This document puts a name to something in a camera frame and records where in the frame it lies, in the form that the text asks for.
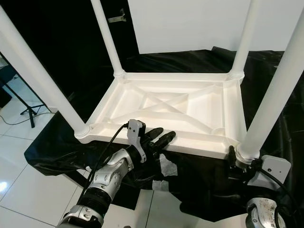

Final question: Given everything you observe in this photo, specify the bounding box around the black shiny table cover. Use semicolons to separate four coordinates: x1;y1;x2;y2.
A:
24;47;304;220

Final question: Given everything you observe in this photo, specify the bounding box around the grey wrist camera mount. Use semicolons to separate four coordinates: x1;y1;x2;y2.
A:
126;120;147;163
251;155;292;187

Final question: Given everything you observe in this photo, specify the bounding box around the black work table leg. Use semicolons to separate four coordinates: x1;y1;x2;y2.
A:
61;170;91;193

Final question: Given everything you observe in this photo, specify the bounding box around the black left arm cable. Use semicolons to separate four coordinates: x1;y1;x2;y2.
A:
82;122;130;200

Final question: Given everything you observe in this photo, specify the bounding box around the white work table frame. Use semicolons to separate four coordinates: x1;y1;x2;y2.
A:
85;156;177;190

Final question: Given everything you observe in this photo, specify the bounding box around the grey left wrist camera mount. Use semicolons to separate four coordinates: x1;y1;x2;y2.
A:
126;120;147;163

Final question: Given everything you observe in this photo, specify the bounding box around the black tripod stand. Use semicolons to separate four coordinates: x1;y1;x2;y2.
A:
0;62;53;128

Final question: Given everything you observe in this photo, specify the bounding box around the silver door handle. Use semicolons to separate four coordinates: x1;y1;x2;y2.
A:
108;9;128;23

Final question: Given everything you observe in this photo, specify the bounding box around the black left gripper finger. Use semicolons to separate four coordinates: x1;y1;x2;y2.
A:
145;127;165;143
153;131;177;150

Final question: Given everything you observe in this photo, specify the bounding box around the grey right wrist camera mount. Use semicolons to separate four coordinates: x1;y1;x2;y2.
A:
251;155;292;187

